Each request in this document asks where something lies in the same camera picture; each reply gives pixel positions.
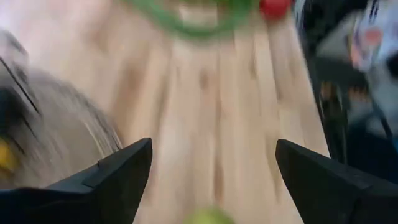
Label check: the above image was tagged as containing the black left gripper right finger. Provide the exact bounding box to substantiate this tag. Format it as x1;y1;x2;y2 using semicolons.
275;139;398;224

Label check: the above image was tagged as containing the light green mango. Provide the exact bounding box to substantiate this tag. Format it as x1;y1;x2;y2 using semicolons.
182;207;236;224

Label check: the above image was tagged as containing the red bell pepper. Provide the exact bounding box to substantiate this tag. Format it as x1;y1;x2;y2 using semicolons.
259;0;293;21

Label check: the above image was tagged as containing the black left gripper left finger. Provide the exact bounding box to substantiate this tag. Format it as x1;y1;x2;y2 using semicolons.
0;138;153;224

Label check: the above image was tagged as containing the green long beans bundle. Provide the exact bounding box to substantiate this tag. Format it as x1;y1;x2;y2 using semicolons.
124;0;259;40

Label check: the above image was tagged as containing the black wire basket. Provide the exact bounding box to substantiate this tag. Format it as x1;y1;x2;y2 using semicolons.
0;30;43;156

